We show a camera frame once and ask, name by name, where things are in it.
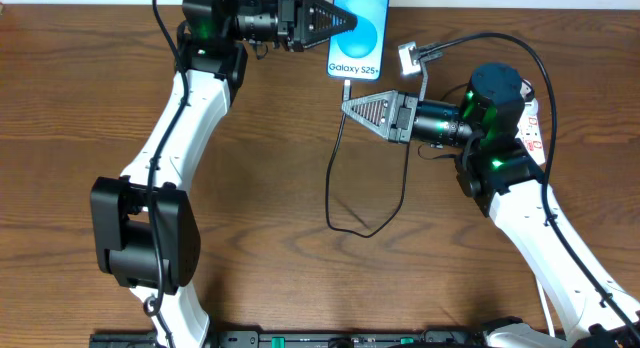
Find black USB charging cable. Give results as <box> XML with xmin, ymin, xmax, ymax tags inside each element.
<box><xmin>324</xmin><ymin>79</ymin><xmax>471</xmax><ymax>239</ymax></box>

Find blue Galaxy smartphone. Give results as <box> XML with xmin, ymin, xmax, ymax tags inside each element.
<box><xmin>326</xmin><ymin>0</ymin><xmax>390</xmax><ymax>81</ymax></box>

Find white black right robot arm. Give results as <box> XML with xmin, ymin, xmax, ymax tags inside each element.
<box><xmin>341</xmin><ymin>63</ymin><xmax>639</xmax><ymax>347</ymax></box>

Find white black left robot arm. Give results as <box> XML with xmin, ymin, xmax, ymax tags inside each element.
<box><xmin>89</xmin><ymin>0</ymin><xmax>357</xmax><ymax>347</ymax></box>

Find white power strip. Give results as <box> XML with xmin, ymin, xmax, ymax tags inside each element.
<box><xmin>516</xmin><ymin>80</ymin><xmax>545</xmax><ymax>165</ymax></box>

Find white power strip cord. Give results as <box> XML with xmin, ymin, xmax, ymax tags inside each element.
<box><xmin>534</xmin><ymin>277</ymin><xmax>557</xmax><ymax>339</ymax></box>

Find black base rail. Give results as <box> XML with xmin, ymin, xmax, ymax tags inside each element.
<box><xmin>87</xmin><ymin>330</ymin><xmax>489</xmax><ymax>348</ymax></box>

